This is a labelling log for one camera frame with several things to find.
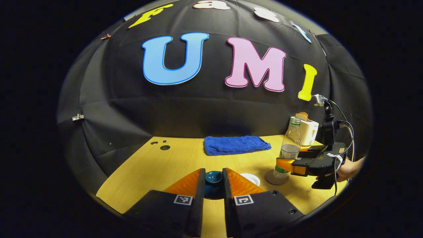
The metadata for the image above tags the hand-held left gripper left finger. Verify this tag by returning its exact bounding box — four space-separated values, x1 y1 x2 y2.
122 168 207 238

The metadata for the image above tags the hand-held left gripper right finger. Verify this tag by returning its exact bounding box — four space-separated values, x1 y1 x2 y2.
222 167 305 238

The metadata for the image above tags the clear plastic water bottle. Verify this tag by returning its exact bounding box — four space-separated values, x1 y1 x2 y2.
273 116 303 179

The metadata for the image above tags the round brown coaster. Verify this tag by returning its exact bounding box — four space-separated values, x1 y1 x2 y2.
264 169 290 186

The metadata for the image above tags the white teacup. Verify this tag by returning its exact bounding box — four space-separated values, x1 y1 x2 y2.
239 173 261 187

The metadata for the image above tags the blue towel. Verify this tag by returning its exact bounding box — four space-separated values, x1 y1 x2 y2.
203 135 272 156

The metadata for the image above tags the black backdrop cloth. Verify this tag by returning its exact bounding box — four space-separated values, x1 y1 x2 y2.
56 0 374 212

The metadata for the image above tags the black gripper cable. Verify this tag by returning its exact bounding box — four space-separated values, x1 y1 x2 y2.
312 94 356 196

